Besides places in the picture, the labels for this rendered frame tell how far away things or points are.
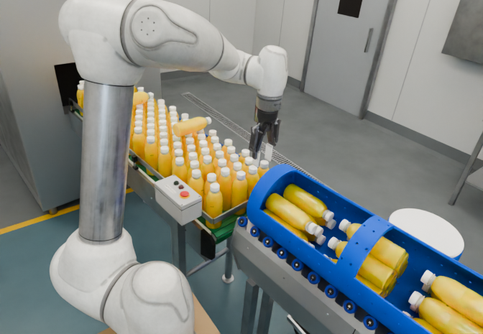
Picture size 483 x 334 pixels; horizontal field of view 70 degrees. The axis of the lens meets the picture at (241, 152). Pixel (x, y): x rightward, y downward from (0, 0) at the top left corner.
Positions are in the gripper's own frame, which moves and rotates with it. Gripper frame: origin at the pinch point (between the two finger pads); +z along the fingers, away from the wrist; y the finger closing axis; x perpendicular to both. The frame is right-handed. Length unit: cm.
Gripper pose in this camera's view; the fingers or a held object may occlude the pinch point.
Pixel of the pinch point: (262, 156)
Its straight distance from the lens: 132.9
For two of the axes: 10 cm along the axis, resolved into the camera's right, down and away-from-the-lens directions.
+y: 7.3, -3.1, 6.1
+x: -6.8, -4.2, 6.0
